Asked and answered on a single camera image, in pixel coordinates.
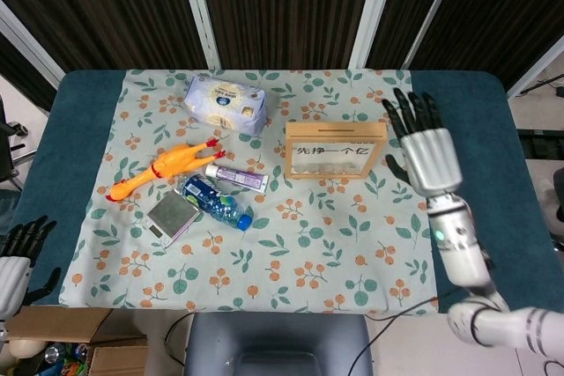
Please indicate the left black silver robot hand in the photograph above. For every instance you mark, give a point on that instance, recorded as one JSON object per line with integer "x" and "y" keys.
{"x": 13, "y": 266}

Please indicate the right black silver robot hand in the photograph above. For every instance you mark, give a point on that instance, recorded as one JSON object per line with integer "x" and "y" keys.
{"x": 432, "y": 160}

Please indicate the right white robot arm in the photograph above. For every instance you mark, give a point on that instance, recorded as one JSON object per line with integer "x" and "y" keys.
{"x": 462, "y": 248}

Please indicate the teal table cover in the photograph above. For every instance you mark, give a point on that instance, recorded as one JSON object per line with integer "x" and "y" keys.
{"x": 493, "y": 151}

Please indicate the brown cardboard box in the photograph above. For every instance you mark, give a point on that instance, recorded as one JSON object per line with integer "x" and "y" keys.
{"x": 57, "y": 323}

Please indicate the black stand equipment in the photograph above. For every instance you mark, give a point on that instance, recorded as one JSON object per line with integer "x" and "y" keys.
{"x": 9, "y": 129}

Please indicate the silver digital pocket scale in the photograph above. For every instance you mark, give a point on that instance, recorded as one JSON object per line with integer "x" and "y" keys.
{"x": 174, "y": 215}

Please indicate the floral fruit print tablecloth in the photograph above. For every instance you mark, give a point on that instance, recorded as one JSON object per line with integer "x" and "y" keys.
{"x": 282, "y": 252}

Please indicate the yellow rubber chicken toy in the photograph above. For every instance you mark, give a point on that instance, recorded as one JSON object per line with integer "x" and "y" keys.
{"x": 172, "y": 162}

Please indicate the purple white toothpaste tube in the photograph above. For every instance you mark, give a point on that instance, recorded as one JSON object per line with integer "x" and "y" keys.
{"x": 238, "y": 178}

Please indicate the blue capped water bottle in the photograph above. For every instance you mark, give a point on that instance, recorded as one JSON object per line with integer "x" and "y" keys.
{"x": 211, "y": 202}

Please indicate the dark folding screen partition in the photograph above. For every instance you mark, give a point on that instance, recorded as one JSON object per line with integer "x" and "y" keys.
{"x": 286, "y": 6}

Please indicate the pale blue tissue pack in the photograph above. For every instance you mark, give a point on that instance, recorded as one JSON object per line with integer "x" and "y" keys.
{"x": 224, "y": 103}

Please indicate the blue grey chair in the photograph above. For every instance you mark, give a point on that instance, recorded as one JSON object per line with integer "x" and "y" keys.
{"x": 277, "y": 345}

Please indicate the wooden framed box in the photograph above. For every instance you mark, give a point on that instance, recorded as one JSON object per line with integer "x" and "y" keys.
{"x": 335, "y": 131}

